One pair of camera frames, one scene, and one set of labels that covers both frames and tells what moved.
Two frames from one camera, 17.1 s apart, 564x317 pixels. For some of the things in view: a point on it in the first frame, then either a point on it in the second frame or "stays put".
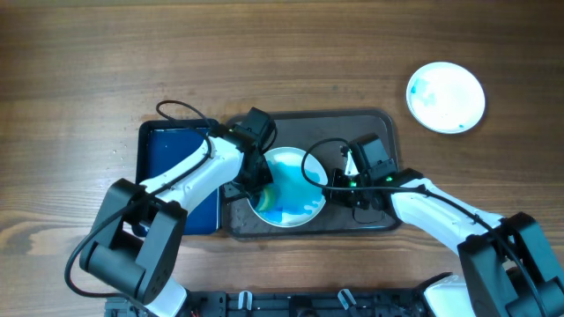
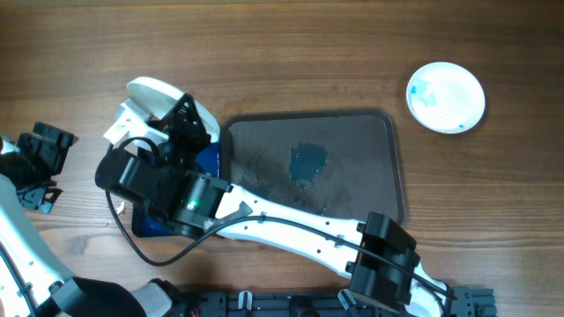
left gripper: (264, 178) to (52, 156)
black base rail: (286, 303) stays put
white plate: (446, 98) stays put
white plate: (298, 200) to (159, 98)
